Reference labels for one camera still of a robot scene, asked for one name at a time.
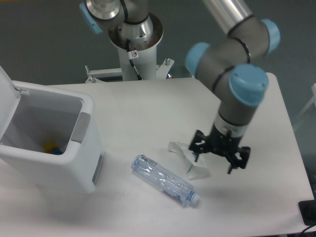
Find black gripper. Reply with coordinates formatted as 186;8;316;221
189;125;251;174

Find white push-lid trash can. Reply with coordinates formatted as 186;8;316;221
0;71;105;194

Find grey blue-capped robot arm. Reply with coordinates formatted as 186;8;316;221
79;0;280;170

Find yellow blue trash inside can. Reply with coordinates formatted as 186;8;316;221
42;140;63;155

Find crumpled white paper carton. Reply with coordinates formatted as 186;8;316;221
168;142;210;180

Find crushed clear plastic bottle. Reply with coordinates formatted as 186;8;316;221
131;155;199;207

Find black device at table edge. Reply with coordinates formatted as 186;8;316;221
298;199;316;226

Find white metal base frame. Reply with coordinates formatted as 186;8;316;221
85;58;175;83

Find white frame at right edge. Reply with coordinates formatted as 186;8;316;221
292;83;316;131

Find black cable on pedestal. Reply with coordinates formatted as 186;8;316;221
125;38;144;81

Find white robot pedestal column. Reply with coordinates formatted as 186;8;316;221
108;13;163;80

